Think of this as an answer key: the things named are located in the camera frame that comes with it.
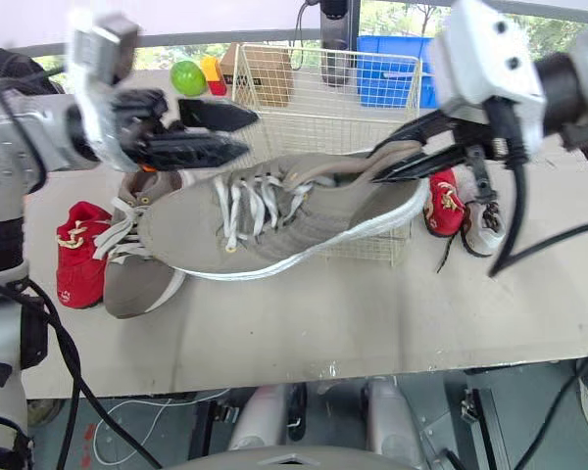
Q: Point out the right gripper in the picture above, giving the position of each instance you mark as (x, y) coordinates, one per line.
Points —
(475, 137)

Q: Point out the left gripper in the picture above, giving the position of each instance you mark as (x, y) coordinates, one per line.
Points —
(137, 115)

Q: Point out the large grey lace-up shoe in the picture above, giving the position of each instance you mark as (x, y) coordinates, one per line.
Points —
(132, 279)
(294, 220)

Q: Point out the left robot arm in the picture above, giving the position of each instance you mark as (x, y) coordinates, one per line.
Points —
(0, 147)

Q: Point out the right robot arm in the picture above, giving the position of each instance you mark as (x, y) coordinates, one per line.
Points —
(578, 83)

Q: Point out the green ball toy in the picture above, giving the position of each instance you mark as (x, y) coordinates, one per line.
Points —
(188, 78)

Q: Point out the yellow and red toy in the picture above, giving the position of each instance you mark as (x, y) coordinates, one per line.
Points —
(213, 76)

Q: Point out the small red shoe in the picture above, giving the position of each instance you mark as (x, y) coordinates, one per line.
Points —
(81, 264)
(443, 205)

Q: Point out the blue plastic crate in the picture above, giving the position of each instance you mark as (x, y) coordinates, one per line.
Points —
(392, 68)

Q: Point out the brown cardboard box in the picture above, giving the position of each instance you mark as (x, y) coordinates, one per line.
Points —
(269, 73)

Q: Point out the small white shoe brown laces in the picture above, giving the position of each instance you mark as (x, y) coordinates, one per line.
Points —
(487, 230)

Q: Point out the robot body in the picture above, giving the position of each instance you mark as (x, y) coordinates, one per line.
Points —
(392, 426)

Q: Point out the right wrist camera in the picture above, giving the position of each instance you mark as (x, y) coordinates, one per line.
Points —
(485, 59)

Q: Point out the black camera stand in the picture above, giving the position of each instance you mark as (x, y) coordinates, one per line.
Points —
(338, 29)

